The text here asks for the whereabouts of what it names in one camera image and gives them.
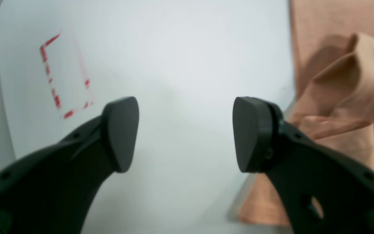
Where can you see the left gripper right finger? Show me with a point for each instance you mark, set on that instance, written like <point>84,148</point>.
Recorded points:
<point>323,191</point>

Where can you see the peach t-shirt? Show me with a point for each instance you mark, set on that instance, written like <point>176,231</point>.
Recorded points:
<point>333,53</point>

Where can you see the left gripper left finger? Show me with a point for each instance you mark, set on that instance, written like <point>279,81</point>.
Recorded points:
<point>50,191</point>

